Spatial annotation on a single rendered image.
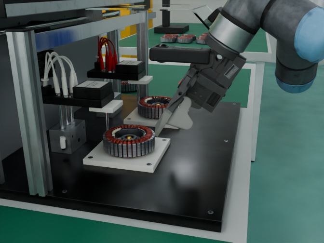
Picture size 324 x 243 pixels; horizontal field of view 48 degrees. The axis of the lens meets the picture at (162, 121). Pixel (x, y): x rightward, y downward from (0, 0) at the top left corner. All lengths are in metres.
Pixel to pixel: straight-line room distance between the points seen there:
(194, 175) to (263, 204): 1.42
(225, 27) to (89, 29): 0.30
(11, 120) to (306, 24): 0.61
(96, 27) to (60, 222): 0.42
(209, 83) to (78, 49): 0.53
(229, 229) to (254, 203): 1.49
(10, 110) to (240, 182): 0.51
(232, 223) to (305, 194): 1.66
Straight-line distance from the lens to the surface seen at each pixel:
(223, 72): 0.68
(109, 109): 0.74
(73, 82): 0.79
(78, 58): 1.09
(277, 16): 0.61
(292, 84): 0.73
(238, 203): 0.68
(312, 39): 0.59
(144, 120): 0.95
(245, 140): 0.94
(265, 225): 1.94
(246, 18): 0.64
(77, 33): 0.75
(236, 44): 0.65
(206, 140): 0.87
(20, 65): 0.60
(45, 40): 0.65
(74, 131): 0.81
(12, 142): 0.85
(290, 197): 2.21
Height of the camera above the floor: 1.11
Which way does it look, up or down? 20 degrees down
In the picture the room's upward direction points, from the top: straight up
